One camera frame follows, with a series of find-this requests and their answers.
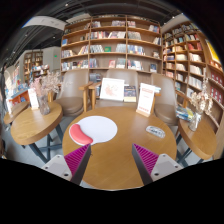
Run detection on glass vase dried flowers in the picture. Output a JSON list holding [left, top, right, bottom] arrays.
[[30, 72, 61, 115], [188, 83, 213, 131]]

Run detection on round wooden left table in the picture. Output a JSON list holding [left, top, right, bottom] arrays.
[[10, 100, 64, 164]]

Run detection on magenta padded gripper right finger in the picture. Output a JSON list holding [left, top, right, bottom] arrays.
[[131, 143, 184, 186]]

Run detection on white card sign left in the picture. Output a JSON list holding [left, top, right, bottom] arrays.
[[28, 88, 39, 109]]

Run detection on distant wooden bookshelf left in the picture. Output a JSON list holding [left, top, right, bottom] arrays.
[[23, 50, 43, 83]]

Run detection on stack of books right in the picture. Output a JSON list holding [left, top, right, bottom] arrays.
[[176, 106, 194, 121]]

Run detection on white picture display board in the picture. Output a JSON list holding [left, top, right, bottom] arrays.
[[100, 78, 124, 101]]

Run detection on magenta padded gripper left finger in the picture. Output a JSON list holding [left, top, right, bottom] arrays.
[[41, 143, 92, 186]]

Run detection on red wrist rest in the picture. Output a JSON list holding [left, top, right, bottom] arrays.
[[69, 124, 93, 145]]

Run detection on wooden bookshelf right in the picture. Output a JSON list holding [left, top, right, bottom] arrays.
[[162, 20, 224, 159]]

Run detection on white red sign stand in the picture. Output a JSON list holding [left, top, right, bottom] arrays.
[[136, 83, 155, 117]]

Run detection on beige armchair left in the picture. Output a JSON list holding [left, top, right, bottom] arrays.
[[53, 68, 94, 118]]

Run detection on glass vase dried flowers left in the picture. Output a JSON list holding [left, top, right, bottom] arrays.
[[30, 72, 61, 115]]

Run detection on dark book on chair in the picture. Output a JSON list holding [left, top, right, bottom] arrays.
[[124, 86, 137, 102]]

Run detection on round wooden table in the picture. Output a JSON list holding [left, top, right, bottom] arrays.
[[176, 119, 217, 167], [10, 100, 64, 164], [62, 106, 177, 190]]

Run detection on white round mouse pad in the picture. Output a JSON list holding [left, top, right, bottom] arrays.
[[75, 116, 118, 145]]

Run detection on round wooden right table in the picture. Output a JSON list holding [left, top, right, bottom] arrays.
[[176, 119, 217, 167]]

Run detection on large wooden bookshelf centre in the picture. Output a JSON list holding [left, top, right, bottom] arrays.
[[59, 13, 164, 75]]

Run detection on round wooden centre table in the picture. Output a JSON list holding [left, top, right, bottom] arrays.
[[62, 106, 177, 190]]

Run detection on beige armchair right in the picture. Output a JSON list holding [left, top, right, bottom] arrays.
[[150, 72, 191, 127]]

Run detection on glass vase dried flowers right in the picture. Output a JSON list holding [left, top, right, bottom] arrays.
[[188, 83, 213, 131]]

